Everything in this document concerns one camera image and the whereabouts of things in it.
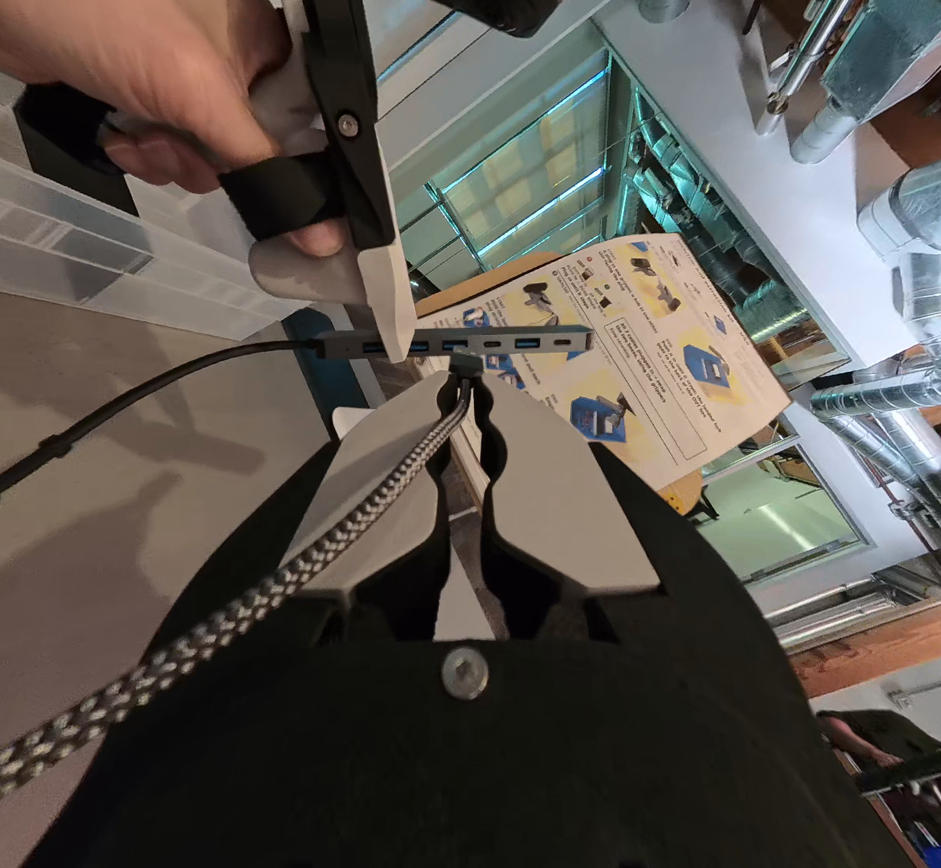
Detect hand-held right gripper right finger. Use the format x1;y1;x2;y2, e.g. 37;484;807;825
470;368;666;602

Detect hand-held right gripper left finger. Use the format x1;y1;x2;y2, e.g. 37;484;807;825
283;370;453;604

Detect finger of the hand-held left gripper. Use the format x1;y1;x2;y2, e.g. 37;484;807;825
356;241;417;364
248;238;370;308

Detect grey usb hub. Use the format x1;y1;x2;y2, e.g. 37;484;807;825
316;324;595;362

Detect black hub cable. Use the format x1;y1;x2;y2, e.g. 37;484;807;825
0;339;324;494

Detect braided usb cable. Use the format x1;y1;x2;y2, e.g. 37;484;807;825
0;352;486;799

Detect person's left hand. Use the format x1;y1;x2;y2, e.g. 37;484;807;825
0;0;348;259

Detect printed instruction sheet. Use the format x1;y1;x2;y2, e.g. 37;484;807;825
415;232;795;496

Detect glass window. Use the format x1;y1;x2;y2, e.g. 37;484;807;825
425;51;613;261

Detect clear plastic storage bin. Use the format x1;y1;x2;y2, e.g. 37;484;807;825
0;74;328;341

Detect chrome metal pipes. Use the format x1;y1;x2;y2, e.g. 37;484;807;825
756;0;894;139

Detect flexible silver duct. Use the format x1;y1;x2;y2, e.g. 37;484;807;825
809;350;941;512

